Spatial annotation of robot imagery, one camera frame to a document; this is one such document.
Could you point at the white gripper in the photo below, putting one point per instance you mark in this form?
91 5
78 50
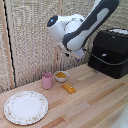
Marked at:
76 53

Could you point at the yellow food piece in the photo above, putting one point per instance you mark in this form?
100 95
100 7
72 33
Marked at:
69 88

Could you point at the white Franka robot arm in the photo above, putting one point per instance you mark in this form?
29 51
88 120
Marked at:
78 28

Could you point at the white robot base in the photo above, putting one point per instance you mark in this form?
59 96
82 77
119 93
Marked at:
122 120

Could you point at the yellow food in bowl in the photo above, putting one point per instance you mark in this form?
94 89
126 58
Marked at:
61 75

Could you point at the small white bowl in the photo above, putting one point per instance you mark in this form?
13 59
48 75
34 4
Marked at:
61 78

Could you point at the pink cup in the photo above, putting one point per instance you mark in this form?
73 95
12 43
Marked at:
47 81

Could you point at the black toaster oven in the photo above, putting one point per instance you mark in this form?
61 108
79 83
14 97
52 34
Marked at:
113 40

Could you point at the woven folding screen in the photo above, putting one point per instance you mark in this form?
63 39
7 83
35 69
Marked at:
30 43

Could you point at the white floral rim plate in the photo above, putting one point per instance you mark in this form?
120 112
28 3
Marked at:
26 107

